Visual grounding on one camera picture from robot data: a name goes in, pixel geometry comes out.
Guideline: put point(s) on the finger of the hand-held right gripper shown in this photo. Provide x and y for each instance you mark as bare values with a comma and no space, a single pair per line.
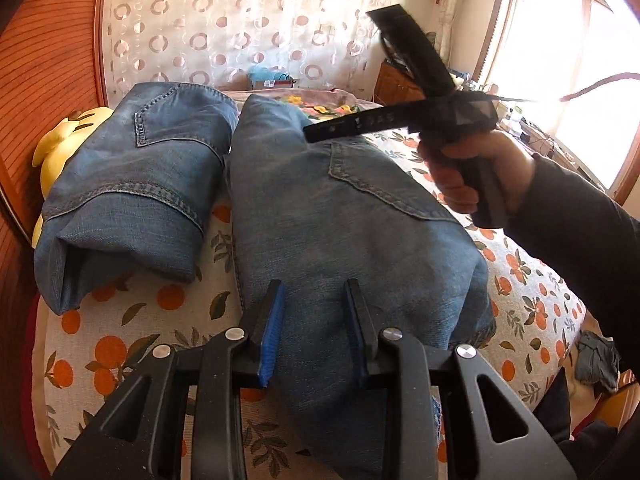
410,45
370,121

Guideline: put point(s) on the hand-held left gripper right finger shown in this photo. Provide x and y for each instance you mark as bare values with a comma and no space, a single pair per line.
356,340

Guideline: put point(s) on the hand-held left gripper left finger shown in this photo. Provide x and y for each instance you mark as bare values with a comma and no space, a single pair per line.
270,340

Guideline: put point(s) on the blue denim pants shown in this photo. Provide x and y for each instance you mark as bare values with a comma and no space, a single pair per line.
350,220
130,185

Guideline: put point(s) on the person's right forearm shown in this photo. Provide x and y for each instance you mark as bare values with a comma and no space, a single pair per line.
575,240

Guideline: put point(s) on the person's right hand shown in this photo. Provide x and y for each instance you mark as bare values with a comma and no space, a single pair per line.
510,165

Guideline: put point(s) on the brown wooden cabinet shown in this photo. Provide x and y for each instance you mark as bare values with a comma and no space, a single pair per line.
395,82

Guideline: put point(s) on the row of small bottles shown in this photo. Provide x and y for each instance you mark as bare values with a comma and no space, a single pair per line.
517,121

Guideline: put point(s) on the floral blanket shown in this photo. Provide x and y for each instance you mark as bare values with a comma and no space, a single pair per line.
320,105

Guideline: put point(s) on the white window curtain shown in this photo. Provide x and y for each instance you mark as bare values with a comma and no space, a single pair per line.
465,20

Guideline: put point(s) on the blue bag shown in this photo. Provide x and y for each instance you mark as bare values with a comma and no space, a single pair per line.
270,77

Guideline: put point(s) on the window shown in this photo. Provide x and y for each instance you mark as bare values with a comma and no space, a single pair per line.
565,35

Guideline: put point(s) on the circle pattern lace curtain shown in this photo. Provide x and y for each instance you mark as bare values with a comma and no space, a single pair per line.
225,20

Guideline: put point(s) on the person's leg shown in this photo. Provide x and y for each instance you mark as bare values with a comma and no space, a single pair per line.
555,410

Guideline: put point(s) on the grey cloth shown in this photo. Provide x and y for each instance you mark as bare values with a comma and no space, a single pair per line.
597,360

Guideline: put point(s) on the yellow plush toy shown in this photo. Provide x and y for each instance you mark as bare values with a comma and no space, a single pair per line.
55,150

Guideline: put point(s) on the wooden headboard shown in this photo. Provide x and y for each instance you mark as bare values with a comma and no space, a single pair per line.
45,60

